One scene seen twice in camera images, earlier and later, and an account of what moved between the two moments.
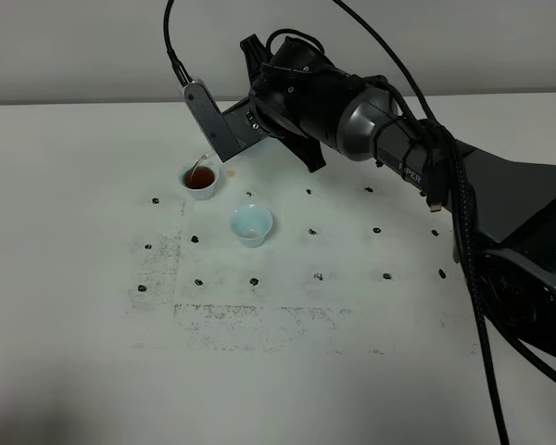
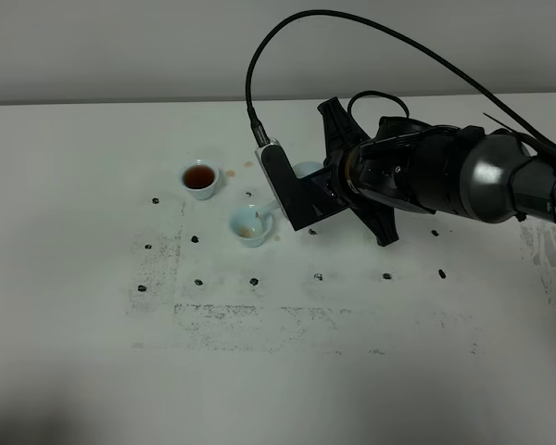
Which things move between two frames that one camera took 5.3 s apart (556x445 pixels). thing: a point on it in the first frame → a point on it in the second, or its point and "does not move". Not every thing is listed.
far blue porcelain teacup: [201, 184] does not move
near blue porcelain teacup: [250, 223] does not move
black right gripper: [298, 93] → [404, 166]
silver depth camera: [211, 120] → [285, 184]
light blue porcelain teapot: [250, 156] → [303, 169]
